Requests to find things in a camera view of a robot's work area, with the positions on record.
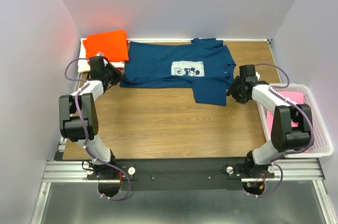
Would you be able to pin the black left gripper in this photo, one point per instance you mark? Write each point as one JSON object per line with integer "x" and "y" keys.
{"x": 119, "y": 76}

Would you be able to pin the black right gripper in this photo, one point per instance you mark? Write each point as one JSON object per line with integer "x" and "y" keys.
{"x": 232, "y": 91}

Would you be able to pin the blue Mickey print t-shirt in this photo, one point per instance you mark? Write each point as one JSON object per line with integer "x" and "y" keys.
{"x": 205, "y": 65}

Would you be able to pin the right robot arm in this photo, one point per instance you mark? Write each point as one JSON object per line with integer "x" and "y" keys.
{"x": 259, "y": 159}

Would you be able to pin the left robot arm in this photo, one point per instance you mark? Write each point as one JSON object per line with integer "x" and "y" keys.
{"x": 78, "y": 118}

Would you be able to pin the folded white t-shirt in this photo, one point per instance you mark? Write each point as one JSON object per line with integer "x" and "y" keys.
{"x": 84, "y": 66}

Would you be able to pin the folded orange t-shirt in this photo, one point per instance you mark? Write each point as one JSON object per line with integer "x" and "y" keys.
{"x": 113, "y": 45}

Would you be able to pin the pink t-shirt in basket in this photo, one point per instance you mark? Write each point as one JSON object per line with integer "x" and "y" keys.
{"x": 291, "y": 127}

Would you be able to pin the white plastic laundry basket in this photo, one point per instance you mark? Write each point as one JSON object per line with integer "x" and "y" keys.
{"x": 322, "y": 145}

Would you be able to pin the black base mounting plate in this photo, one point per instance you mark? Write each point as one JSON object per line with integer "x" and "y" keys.
{"x": 179, "y": 174}

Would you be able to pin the aluminium extrusion rail frame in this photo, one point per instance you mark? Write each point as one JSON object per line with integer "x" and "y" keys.
{"x": 186, "y": 191}

